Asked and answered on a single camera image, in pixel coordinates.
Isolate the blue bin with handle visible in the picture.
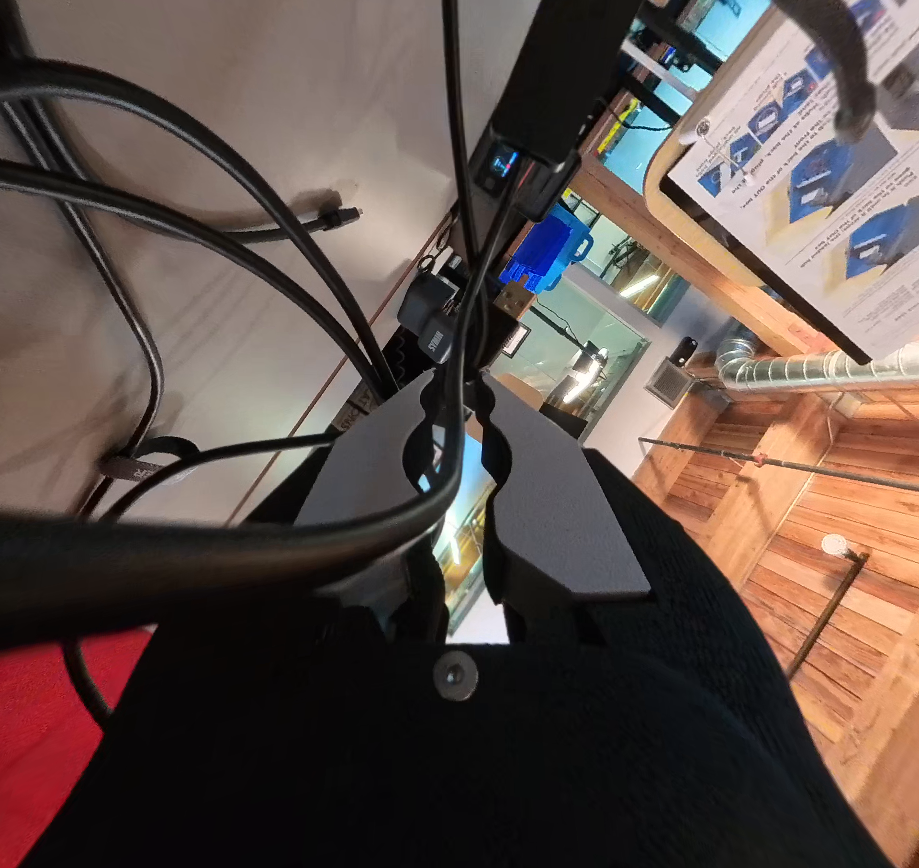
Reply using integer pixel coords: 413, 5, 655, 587
499, 204, 595, 292

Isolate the ceiling vent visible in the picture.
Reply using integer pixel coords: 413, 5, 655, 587
645, 357, 696, 410

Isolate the wooden post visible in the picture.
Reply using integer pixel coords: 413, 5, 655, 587
567, 157, 784, 359

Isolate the red plastic bin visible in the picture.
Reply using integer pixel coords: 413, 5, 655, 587
0, 624, 155, 868

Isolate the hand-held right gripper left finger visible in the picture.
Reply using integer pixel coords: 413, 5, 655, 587
294, 371, 460, 611

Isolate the grey battery charger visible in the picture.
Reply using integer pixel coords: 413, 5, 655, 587
397, 271, 462, 365

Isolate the black ceiling pipe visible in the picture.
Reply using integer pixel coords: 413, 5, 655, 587
638, 436, 919, 493

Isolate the instruction sheet board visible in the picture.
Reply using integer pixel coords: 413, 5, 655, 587
642, 0, 919, 367

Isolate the black usb cable with strap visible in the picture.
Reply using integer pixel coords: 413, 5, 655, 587
0, 0, 338, 524

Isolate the silver air duct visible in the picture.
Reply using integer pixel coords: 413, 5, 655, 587
716, 337, 919, 397

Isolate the black charger with display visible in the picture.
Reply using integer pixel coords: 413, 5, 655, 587
469, 129, 584, 224

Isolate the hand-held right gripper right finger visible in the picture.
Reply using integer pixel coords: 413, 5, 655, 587
480, 373, 652, 605

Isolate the light stand with lamp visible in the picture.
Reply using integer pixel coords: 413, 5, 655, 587
531, 300, 611, 410

